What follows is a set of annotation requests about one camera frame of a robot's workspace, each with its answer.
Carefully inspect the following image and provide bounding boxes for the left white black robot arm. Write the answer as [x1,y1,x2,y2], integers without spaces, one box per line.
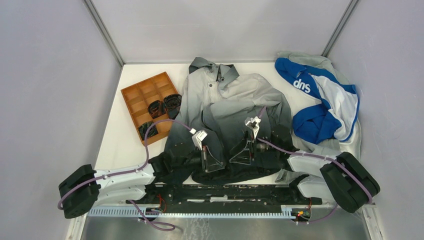
[58,143,226,219]

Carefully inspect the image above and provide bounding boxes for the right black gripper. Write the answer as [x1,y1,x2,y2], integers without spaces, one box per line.
[229,129,280,166]

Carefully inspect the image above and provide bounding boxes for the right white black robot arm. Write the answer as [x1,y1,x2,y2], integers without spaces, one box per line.
[228,124,381,213]

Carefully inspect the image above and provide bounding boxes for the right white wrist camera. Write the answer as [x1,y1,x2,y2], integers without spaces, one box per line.
[244,116,261,141]

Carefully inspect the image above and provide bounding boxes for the grey black zip jacket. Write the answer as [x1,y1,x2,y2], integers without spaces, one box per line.
[162,57,292,185]

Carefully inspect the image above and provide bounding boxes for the blue white jacket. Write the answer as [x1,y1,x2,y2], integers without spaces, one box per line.
[274,57,360,144]

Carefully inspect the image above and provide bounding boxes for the orange compartment tray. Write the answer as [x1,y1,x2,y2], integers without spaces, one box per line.
[121,72,180,144]

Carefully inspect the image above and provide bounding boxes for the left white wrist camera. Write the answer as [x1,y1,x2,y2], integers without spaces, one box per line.
[189,128,208,150]

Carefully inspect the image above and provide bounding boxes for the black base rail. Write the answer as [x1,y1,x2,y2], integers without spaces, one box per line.
[135,184,323,214]

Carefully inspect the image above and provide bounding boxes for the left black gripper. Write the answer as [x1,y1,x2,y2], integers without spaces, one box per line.
[172,144,225,173]

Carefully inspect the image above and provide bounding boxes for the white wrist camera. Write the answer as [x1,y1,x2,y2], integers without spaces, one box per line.
[244,116,261,141]
[189,128,208,150]

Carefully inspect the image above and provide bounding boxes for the white slotted cable duct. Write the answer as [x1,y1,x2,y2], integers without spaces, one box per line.
[87,205,296,220]

